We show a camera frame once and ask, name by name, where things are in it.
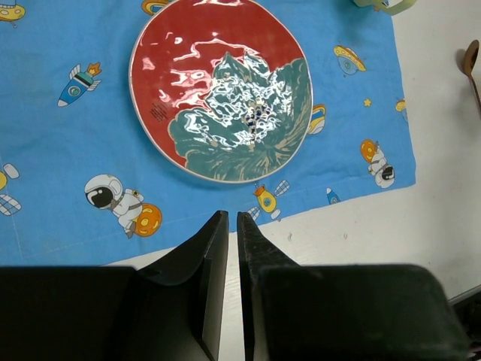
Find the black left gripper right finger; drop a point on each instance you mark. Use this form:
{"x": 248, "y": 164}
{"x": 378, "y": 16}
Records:
{"x": 340, "y": 312}

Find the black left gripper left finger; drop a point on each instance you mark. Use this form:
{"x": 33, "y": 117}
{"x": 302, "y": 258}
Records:
{"x": 170, "y": 309}

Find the blue space-print cloth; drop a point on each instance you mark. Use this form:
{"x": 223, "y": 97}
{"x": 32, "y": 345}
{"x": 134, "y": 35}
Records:
{"x": 90, "y": 187}

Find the red and teal plate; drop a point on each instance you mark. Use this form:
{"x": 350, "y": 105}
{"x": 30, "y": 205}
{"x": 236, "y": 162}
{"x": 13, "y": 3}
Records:
{"x": 222, "y": 89}

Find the pale yellow mug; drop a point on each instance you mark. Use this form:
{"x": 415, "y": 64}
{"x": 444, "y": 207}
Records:
{"x": 389, "y": 7}

